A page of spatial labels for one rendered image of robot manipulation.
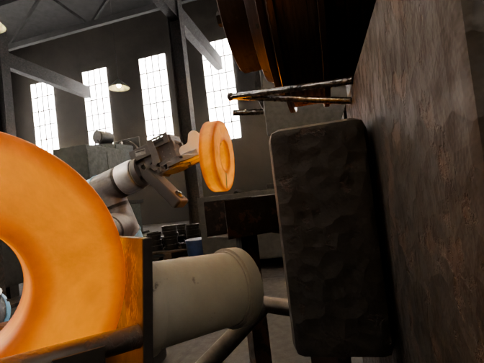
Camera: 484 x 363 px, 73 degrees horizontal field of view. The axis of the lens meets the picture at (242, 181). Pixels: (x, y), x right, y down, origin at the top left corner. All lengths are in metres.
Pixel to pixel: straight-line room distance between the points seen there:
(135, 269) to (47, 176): 0.07
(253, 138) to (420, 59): 10.77
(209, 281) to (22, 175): 0.12
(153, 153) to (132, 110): 12.11
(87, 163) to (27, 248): 3.91
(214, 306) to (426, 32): 0.19
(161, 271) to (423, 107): 0.17
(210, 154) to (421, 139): 0.50
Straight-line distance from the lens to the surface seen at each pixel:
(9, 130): 10.93
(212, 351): 0.38
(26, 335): 0.20
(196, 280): 0.22
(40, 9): 13.98
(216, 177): 0.66
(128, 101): 13.02
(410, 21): 0.21
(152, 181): 0.76
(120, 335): 0.19
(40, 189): 0.19
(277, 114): 3.27
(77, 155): 4.18
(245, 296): 0.24
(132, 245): 0.19
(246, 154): 10.94
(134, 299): 0.20
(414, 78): 0.21
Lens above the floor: 0.74
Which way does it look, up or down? 2 degrees up
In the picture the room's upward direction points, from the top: 7 degrees counter-clockwise
